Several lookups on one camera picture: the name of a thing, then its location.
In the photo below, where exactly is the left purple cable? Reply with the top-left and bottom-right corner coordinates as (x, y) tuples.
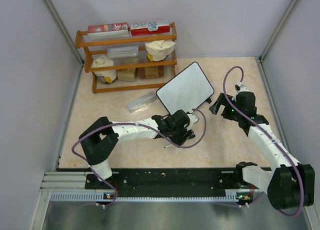
(71, 108), (207, 208)

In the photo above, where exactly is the red white wrap box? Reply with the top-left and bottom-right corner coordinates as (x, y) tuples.
(129, 21), (171, 36)

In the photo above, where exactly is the aluminium rail frame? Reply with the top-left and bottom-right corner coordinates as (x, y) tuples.
(40, 172), (87, 191)

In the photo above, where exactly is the cream paper bag upper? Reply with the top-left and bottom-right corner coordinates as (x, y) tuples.
(144, 40), (176, 62)

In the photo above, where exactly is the clear plastic box on shelf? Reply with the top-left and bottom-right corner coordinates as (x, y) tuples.
(107, 46), (139, 59)

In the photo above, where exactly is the tan cardboard box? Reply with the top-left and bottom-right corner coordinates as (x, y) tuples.
(117, 68), (137, 82)

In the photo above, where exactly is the grey slotted cable duct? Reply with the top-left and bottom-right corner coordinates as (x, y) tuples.
(49, 189), (253, 203)

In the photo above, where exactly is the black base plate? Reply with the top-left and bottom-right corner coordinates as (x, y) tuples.
(56, 166), (273, 198)

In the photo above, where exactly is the white bag lower left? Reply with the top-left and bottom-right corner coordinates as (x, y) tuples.
(91, 55), (118, 84)

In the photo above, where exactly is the brown cardboard box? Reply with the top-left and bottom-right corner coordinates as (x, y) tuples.
(138, 66), (165, 80)

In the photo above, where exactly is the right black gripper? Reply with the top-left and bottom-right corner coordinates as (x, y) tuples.
(209, 93), (243, 122)

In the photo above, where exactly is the wooden three tier shelf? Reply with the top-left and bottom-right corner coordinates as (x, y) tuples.
(75, 22), (177, 93)

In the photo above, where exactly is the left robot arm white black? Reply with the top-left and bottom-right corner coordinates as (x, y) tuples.
(79, 110), (199, 188)

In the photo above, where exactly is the black framed whiteboard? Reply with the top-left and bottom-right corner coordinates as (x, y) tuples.
(156, 62), (215, 114)

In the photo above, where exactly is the red white foil box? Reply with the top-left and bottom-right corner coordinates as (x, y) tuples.
(87, 22), (130, 39)

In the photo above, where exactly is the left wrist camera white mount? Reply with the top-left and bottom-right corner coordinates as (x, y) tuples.
(187, 114), (199, 128)

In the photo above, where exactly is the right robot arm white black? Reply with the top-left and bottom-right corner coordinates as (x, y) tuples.
(209, 91), (315, 210)

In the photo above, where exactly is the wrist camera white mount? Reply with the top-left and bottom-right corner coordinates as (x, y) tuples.
(187, 114), (199, 128)
(232, 81), (249, 101)

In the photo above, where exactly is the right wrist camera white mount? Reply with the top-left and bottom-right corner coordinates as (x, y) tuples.
(232, 81), (249, 101)

